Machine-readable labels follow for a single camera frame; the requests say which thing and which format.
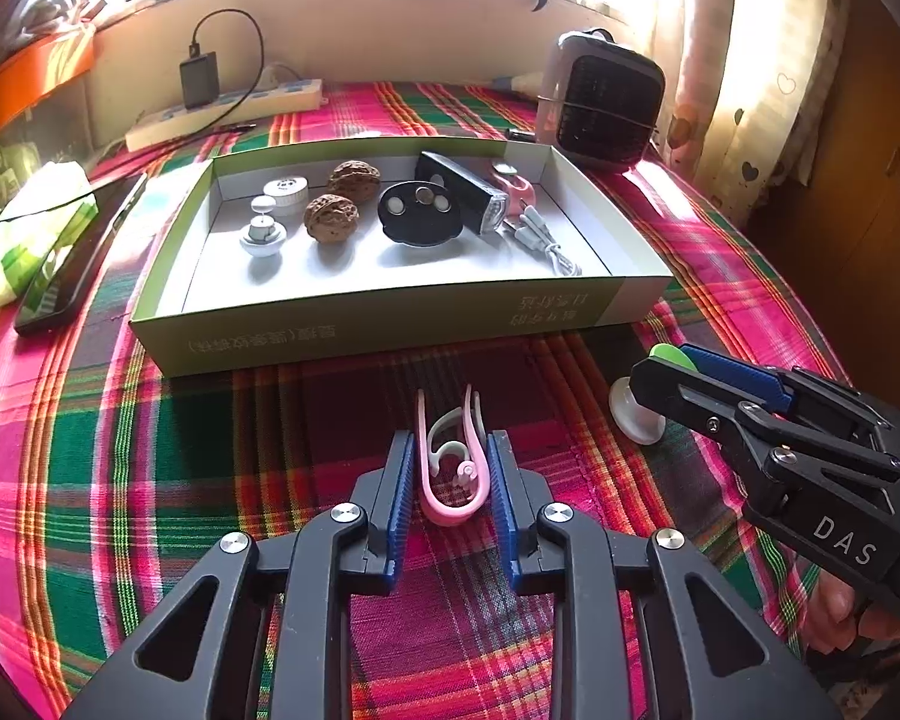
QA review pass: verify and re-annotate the green and white cardboard box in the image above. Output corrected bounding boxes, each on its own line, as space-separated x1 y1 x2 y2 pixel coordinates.
129 137 676 377

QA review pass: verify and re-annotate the black oval three-button disc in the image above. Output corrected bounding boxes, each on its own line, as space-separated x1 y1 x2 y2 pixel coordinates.
377 180 467 248

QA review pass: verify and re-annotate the pink clip light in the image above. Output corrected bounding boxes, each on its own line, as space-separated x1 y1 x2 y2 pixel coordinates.
491 163 541 218

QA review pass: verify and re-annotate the green-topped white knob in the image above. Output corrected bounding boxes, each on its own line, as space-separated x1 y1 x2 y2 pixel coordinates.
609 343 698 445

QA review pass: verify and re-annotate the brown walnut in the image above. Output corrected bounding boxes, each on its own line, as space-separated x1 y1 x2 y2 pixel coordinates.
328 160 382 202
303 193 362 243

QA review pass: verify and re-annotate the grey desktop heater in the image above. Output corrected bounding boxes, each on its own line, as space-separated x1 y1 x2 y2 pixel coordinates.
534 28 667 173

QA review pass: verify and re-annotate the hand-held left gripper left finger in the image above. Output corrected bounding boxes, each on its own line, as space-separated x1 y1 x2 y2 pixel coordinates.
60 431 416 720

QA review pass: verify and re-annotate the white power strip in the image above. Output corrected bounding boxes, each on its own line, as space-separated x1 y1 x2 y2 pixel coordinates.
124 79 325 152

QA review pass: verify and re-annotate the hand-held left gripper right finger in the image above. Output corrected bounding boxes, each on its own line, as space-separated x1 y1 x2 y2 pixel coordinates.
487 431 845 720

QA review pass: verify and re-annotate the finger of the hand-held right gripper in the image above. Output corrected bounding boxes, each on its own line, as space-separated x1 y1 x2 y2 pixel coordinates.
628 357 900 517
679 343 900 437

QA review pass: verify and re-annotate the black charger adapter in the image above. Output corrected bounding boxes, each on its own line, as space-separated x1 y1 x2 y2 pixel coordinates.
178 52 218 111

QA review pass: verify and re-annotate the white round cap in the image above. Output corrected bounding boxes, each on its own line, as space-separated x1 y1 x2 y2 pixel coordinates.
262 175 308 215

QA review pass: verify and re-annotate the small white knob stand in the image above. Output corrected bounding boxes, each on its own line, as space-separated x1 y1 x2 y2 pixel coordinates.
240 195 286 257

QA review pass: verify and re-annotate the black charger cable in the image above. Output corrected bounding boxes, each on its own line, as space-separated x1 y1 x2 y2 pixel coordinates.
131 10 265 137

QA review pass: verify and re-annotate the glass tank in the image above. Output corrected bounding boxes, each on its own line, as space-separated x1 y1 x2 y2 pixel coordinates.
7 79 98 166

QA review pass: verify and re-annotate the white cable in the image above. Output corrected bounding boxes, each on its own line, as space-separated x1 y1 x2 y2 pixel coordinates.
504 210 584 277

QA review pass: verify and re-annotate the black bike light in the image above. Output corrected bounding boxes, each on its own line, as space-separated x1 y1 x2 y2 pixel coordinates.
416 151 509 227

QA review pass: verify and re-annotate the green and white tissue pack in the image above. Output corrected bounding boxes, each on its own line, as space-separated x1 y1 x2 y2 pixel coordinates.
0 161 98 308

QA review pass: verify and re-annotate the person's right hand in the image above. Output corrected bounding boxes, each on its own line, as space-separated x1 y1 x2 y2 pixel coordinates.
799 565 900 655

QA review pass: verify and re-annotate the white plastic bag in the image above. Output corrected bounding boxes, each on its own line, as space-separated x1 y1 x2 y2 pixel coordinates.
0 0 102 42

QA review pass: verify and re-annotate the heart-print curtain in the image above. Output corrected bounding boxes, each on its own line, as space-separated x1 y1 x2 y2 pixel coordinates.
645 0 852 203

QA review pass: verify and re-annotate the pink plastic holder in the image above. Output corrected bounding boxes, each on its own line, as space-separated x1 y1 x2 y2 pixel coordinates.
416 384 490 528

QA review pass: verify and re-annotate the black phone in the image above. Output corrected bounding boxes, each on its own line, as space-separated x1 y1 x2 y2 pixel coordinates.
13 172 149 337

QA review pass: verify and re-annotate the wooden cabinet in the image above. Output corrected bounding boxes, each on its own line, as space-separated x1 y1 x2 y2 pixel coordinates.
750 15 900 361

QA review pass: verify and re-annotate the plaid blanket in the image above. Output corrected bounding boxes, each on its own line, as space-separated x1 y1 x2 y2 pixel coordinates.
0 79 900 720

